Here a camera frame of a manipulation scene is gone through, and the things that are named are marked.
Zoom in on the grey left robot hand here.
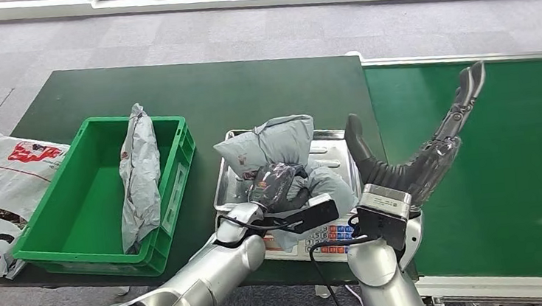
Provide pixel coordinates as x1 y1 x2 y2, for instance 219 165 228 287
245 159 313 218

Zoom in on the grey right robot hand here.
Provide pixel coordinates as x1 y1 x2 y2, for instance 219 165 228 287
339 60 498 217

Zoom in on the grey package with red print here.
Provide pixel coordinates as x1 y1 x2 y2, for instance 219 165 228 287
211 110 364 257

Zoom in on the green conveyor belt machine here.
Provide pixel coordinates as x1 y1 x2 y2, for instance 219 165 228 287
360 42 542 306

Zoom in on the slim crumpled grey package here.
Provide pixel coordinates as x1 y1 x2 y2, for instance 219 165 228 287
109 101 170 256

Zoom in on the white electronic scale steel tray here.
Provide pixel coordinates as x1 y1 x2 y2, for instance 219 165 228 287
206 118 371 274

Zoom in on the white table foot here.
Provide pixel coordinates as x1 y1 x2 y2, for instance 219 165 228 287
313 283 335 300

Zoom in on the green plastic crate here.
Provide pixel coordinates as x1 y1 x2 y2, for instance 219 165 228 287
1 108 208 290

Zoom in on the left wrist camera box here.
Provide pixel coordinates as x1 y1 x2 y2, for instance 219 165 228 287
261 192 342 238

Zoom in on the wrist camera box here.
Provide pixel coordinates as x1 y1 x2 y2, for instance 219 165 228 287
261 192 342 238
353 180 418 256

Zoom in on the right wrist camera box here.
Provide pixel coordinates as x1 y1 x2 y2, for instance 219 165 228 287
353 180 418 256

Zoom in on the white power cable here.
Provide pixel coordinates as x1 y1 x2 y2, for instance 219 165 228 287
343 283 365 306

